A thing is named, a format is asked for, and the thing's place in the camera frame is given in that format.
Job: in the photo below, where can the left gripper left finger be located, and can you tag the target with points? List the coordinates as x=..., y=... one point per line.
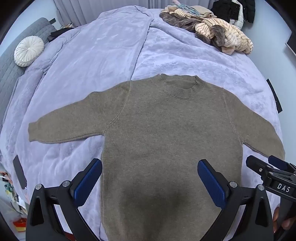
x=43, y=222

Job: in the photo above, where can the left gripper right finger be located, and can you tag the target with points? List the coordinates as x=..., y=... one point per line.
x=256, y=223

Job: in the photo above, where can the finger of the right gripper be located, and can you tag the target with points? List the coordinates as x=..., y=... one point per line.
x=281, y=165
x=258, y=166

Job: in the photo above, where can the olive brown knit sweater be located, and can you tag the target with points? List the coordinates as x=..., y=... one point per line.
x=155, y=132

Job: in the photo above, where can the pile of striped clothes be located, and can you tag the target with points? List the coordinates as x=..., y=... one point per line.
x=207, y=27

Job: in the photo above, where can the black clothes pile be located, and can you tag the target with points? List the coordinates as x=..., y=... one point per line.
x=235, y=12

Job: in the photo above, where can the black monitor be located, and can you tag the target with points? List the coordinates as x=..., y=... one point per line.
x=291, y=42

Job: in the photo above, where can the round white pleated cushion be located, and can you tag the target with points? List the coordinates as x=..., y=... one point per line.
x=28, y=50

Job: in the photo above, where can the lavender plush bed blanket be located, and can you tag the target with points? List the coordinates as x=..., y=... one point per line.
x=127, y=44

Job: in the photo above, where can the grey pleated curtain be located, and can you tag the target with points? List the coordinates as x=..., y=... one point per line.
x=81, y=12

